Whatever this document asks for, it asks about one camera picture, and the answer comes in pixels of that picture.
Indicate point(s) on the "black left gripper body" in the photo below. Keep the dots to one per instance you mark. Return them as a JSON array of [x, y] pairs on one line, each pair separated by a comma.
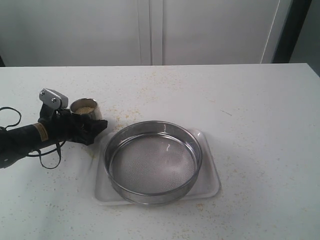
[[57, 131]]

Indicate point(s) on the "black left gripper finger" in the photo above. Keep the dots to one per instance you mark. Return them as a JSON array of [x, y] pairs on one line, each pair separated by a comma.
[[86, 130], [64, 115]]

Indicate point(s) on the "stainless steel cup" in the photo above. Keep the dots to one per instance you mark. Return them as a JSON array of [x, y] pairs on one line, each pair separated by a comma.
[[90, 102]]

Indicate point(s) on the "yellow grain pile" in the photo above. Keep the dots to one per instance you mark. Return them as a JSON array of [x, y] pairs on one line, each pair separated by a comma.
[[84, 110]]

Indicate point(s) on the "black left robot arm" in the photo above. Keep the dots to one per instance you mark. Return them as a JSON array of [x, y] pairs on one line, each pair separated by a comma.
[[26, 141]]

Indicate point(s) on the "round steel mesh sieve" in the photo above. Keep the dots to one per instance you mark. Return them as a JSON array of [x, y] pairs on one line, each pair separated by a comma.
[[152, 162]]

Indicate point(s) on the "white cabinet doors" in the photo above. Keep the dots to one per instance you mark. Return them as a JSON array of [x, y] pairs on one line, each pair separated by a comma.
[[140, 32]]

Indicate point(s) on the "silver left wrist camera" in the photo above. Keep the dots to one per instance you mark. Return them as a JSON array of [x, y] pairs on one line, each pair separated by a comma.
[[53, 99]]

